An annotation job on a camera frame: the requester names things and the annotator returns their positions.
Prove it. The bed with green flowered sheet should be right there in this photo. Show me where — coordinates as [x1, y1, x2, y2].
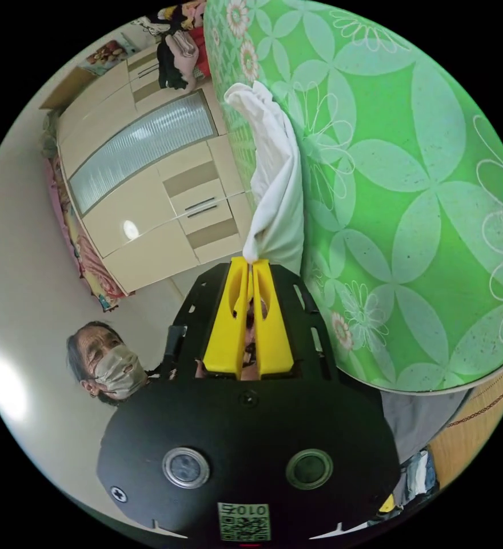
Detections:
[202, 0, 503, 488]

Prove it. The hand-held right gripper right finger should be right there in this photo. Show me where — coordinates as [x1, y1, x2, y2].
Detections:
[253, 258, 296, 379]

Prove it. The cream cupboard with glass panel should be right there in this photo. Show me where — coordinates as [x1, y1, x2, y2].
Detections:
[39, 39, 259, 313]

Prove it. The pile of clothes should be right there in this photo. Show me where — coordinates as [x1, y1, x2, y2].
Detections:
[145, 3, 212, 92]

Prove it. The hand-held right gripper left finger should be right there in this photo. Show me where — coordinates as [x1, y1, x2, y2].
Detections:
[202, 257, 250, 381]

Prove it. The white tank top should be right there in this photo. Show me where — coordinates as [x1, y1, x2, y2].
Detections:
[224, 80, 306, 275]

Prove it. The person's body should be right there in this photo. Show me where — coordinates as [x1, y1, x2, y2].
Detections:
[66, 320, 469, 471]

